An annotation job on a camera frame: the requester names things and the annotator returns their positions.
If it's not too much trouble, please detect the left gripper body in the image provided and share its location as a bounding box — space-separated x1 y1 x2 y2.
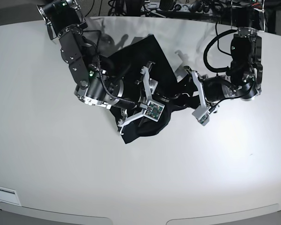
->
183 66 220 115

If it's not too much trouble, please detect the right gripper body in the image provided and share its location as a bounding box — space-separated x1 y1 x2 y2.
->
117 61 158 135

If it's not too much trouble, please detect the black T-shirt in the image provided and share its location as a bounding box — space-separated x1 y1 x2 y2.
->
101 35 200 144

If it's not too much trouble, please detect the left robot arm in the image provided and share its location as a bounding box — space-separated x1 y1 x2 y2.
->
160 0 265 118

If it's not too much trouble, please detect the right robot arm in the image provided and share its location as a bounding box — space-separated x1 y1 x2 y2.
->
37 0 164 135

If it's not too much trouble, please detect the white power strip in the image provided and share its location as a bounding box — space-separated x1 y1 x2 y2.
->
141 1 213 18

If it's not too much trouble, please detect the black chair back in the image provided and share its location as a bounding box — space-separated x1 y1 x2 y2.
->
125 0 143 16

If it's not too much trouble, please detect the white label on table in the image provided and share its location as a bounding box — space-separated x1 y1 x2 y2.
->
0 187 22 206

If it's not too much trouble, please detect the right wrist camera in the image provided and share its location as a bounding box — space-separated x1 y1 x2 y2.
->
144 100 165 122

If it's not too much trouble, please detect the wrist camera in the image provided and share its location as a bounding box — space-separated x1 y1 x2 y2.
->
144 100 165 122
192 106 210 126

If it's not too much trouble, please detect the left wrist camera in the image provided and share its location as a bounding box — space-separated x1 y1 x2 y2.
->
192 106 210 126

